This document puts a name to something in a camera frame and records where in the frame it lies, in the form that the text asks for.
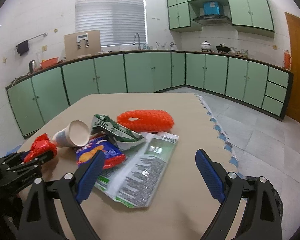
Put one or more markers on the steel electric kettle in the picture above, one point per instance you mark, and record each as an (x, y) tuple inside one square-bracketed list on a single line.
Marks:
[(32, 67)]

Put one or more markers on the green upper wall cabinets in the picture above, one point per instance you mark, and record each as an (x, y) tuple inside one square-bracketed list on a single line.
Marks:
[(250, 10)]

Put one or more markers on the orange plastic basin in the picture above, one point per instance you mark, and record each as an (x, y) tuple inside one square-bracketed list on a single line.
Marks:
[(50, 62)]

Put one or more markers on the white cooking pot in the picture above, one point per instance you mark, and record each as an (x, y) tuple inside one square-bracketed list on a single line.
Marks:
[(206, 46)]

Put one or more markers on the dark hanging towel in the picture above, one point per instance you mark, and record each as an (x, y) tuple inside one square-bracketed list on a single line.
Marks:
[(23, 47)]

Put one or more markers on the black lined trash bin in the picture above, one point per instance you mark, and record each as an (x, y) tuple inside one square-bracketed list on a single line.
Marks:
[(276, 200)]

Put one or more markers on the metal towel bar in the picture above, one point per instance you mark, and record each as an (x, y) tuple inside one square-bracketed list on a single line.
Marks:
[(37, 37)]

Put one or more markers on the red plastic wrapper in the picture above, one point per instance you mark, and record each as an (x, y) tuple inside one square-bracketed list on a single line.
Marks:
[(41, 145)]

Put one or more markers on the wooden door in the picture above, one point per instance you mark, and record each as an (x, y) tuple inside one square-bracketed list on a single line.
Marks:
[(298, 80)]

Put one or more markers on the blue red snack bag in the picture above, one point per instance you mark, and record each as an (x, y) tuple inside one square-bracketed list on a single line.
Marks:
[(110, 155)]

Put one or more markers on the orange thermos flask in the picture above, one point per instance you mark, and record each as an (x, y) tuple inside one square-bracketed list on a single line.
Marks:
[(286, 60)]

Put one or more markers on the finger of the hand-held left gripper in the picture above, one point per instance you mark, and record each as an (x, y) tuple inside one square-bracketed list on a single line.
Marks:
[(25, 172), (12, 158)]

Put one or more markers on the white window blind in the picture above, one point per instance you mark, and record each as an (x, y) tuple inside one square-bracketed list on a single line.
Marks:
[(110, 17)]

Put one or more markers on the brown board with white holder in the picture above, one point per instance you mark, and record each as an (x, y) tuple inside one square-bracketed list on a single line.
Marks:
[(72, 50)]

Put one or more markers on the white paper cup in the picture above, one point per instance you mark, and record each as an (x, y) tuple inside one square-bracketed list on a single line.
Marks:
[(77, 132)]

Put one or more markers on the large green white packet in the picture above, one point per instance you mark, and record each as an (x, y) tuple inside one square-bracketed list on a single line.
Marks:
[(140, 172)]

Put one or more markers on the blue box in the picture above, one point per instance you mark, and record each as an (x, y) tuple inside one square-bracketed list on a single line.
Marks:
[(211, 8)]

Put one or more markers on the table with beige cloth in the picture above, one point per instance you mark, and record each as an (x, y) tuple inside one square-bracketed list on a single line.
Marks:
[(152, 105)]

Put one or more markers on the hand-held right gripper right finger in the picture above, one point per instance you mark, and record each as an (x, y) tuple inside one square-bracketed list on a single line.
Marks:
[(210, 175)]

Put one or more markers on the metal kitchen faucet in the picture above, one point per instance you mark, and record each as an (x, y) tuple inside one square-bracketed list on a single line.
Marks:
[(139, 42)]

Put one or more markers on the green lower kitchen cabinets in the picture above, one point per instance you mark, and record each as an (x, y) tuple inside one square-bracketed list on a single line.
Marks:
[(140, 72)]

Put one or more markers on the black range hood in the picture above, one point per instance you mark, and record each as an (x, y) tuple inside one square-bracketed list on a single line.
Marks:
[(211, 19)]

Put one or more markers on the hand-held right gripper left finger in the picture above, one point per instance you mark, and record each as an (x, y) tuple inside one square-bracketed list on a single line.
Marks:
[(91, 177)]

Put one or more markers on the green white carton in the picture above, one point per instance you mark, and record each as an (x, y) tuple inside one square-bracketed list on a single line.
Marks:
[(120, 135)]

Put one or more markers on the orange foam fruit net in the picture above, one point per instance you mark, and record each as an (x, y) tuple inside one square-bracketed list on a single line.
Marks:
[(145, 121)]

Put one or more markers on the black wok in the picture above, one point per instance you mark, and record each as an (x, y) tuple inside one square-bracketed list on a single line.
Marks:
[(223, 48)]

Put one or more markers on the utensil holder with chopsticks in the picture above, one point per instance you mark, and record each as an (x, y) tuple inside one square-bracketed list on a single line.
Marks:
[(161, 47)]

